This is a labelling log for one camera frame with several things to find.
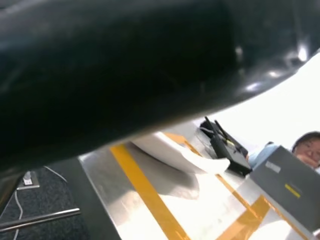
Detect yellow tape on workbench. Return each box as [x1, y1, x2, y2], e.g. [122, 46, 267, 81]
[109, 131, 311, 240]

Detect steel workbench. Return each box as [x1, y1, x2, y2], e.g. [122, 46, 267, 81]
[78, 120, 320, 240]

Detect floor outlet plate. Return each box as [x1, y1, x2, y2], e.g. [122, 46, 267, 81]
[16, 170, 41, 191]

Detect black remote controller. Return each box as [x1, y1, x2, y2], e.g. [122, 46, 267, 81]
[204, 115, 253, 177]

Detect person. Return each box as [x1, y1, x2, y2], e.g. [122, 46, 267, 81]
[247, 130, 320, 175]

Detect grey laptop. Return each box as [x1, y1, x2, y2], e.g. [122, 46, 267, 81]
[249, 145, 320, 234]

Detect white floor cable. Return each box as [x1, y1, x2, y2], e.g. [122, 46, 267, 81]
[12, 165, 68, 240]

